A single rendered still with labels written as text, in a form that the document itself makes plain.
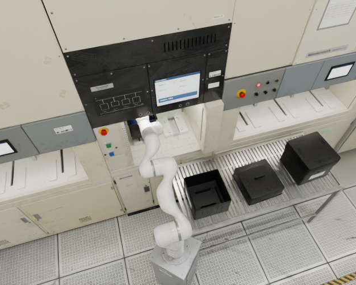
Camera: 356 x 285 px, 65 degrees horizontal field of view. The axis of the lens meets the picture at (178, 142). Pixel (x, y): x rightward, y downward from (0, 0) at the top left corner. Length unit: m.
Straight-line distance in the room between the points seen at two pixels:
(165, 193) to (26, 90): 0.91
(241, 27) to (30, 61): 1.10
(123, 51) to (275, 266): 2.29
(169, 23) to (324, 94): 1.96
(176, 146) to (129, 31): 1.17
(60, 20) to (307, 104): 2.23
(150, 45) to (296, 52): 0.98
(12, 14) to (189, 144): 1.53
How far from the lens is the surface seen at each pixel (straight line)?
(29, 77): 1.59
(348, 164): 3.79
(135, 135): 2.27
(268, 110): 2.72
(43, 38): 1.46
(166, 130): 2.40
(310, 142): 2.39
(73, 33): 1.44
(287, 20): 1.84
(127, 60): 1.55
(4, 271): 3.25
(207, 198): 2.20
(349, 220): 3.40
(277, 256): 2.97
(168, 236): 1.65
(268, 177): 2.27
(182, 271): 2.02
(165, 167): 1.60
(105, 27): 1.44
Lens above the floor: 2.73
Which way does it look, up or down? 52 degrees down
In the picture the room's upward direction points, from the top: 1 degrees counter-clockwise
